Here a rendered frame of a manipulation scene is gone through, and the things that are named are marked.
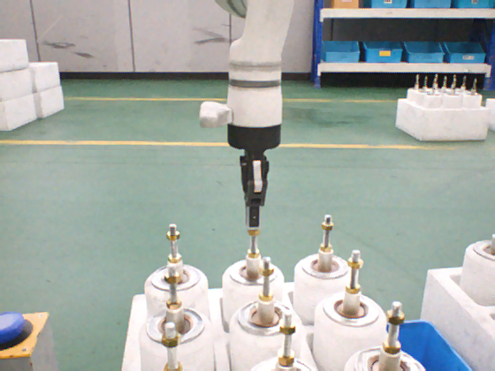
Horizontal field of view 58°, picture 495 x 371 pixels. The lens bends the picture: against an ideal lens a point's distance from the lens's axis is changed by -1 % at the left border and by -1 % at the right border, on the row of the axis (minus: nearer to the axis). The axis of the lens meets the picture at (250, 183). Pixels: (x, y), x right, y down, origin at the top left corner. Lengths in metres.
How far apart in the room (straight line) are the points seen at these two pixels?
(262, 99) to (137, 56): 5.31
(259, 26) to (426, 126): 2.22
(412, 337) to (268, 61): 0.56
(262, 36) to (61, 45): 5.68
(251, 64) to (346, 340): 0.37
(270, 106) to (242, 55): 0.07
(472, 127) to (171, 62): 3.87
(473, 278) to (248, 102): 0.50
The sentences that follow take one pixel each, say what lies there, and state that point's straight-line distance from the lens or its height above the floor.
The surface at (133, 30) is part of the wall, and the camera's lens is 5.87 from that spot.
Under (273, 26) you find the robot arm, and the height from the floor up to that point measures 0.62.
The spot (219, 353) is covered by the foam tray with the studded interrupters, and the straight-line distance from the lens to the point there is 0.68.
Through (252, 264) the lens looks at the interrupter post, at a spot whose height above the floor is 0.27.
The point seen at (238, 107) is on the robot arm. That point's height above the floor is 0.52.
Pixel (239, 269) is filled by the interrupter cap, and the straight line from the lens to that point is 0.72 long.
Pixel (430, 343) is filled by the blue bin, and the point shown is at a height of 0.09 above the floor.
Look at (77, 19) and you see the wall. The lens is 6.11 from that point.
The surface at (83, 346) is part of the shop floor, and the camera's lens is 1.03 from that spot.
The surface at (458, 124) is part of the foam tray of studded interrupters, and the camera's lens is 2.82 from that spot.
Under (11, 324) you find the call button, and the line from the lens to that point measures 0.53.
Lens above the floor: 0.62
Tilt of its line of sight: 19 degrees down
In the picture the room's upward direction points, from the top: straight up
